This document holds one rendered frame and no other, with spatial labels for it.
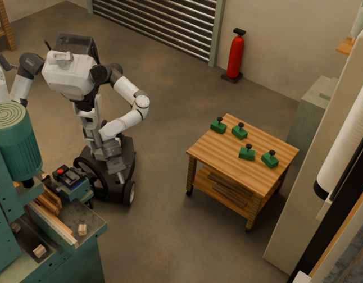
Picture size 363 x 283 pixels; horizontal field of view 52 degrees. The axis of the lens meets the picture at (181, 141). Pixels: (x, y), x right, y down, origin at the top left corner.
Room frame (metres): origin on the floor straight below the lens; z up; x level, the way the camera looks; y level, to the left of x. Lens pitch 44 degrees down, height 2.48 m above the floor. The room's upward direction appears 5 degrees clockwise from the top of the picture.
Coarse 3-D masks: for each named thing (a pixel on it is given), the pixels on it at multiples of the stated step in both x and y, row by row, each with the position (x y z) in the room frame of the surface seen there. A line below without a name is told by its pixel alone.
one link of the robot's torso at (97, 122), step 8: (96, 96) 1.86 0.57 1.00; (72, 104) 1.84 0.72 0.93; (96, 104) 1.82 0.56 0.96; (80, 112) 1.86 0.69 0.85; (88, 112) 1.87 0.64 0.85; (96, 112) 1.81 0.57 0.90; (80, 120) 1.84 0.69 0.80; (88, 120) 1.91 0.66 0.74; (96, 120) 1.82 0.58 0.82; (104, 120) 1.98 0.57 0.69; (88, 128) 1.88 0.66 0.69; (96, 128) 1.85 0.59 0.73; (88, 136) 1.90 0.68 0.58
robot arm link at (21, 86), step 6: (18, 78) 1.64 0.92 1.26; (24, 78) 1.64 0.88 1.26; (18, 84) 1.61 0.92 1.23; (24, 84) 1.62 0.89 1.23; (30, 84) 1.65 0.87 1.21; (12, 90) 1.60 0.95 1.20; (18, 90) 1.59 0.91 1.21; (24, 90) 1.61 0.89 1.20; (12, 96) 1.57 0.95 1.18; (18, 96) 1.57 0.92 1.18; (24, 96) 1.60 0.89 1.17; (18, 102) 1.55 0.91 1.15; (24, 102) 1.57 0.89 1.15
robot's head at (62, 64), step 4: (48, 52) 1.64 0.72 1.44; (52, 52) 1.64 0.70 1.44; (56, 52) 1.64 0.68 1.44; (60, 52) 1.64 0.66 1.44; (48, 56) 1.61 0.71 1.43; (52, 56) 1.61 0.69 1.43; (56, 56) 1.62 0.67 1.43; (60, 56) 1.62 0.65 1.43; (64, 56) 1.62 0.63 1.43; (48, 60) 1.60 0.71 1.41; (52, 60) 1.60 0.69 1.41; (56, 60) 1.60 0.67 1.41; (60, 60) 1.61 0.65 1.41; (64, 60) 1.61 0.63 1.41; (52, 64) 1.61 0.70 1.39; (56, 64) 1.61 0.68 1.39; (60, 64) 1.63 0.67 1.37; (64, 64) 1.63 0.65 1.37; (68, 64) 1.65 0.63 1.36; (60, 68) 1.63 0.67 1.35; (64, 68) 1.63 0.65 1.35
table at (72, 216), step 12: (72, 204) 1.09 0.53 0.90; (84, 204) 1.09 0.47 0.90; (60, 216) 1.01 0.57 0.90; (72, 216) 1.02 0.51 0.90; (84, 216) 1.02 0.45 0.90; (96, 216) 1.03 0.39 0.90; (72, 228) 0.95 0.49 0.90; (96, 228) 0.96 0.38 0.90; (60, 240) 0.89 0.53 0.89; (84, 240) 0.89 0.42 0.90; (72, 252) 0.83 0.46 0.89
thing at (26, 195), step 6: (36, 180) 1.09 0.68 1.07; (18, 186) 1.05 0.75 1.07; (36, 186) 1.06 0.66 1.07; (42, 186) 1.08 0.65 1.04; (18, 192) 1.02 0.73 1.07; (24, 192) 1.02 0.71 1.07; (30, 192) 1.03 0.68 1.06; (36, 192) 1.05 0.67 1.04; (42, 192) 1.07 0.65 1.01; (24, 198) 1.00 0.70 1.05; (30, 198) 1.02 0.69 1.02; (24, 204) 0.99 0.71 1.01
